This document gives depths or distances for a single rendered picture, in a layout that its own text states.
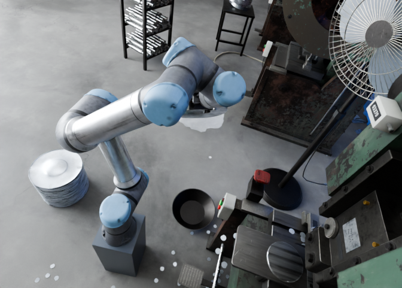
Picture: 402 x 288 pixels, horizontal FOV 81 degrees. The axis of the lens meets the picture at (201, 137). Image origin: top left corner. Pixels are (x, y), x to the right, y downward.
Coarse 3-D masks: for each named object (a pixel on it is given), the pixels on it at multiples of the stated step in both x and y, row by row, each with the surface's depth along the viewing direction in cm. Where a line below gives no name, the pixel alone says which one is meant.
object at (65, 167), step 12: (48, 156) 150; (60, 156) 151; (72, 156) 152; (36, 168) 143; (48, 168) 144; (60, 168) 145; (72, 168) 147; (36, 180) 138; (48, 180) 139; (60, 180) 140
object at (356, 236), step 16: (384, 192) 54; (352, 208) 60; (368, 208) 54; (384, 208) 51; (400, 208) 52; (336, 224) 63; (352, 224) 58; (368, 224) 53; (384, 224) 49; (400, 224) 49; (320, 240) 65; (336, 240) 62; (352, 240) 56; (368, 240) 51; (384, 240) 47; (320, 256) 62; (336, 256) 60; (352, 256) 54; (320, 272) 64
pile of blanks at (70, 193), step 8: (80, 176) 148; (72, 184) 144; (80, 184) 151; (88, 184) 165; (40, 192) 142; (48, 192) 139; (56, 192) 140; (64, 192) 143; (72, 192) 148; (80, 192) 155; (48, 200) 147; (56, 200) 147; (64, 200) 149; (72, 200) 153
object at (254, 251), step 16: (240, 240) 81; (256, 240) 82; (272, 240) 83; (240, 256) 77; (256, 256) 78; (272, 256) 78; (288, 256) 79; (304, 256) 81; (256, 272) 75; (272, 272) 75; (288, 272) 76; (304, 272) 77
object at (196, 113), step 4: (220, 108) 94; (224, 108) 94; (188, 112) 102; (192, 112) 102; (196, 112) 102; (200, 112) 102; (212, 112) 100; (216, 112) 100; (220, 112) 100; (224, 112) 100; (184, 116) 108; (188, 116) 108; (192, 116) 108; (196, 116) 108; (200, 116) 108; (204, 116) 108; (208, 116) 107; (212, 116) 107
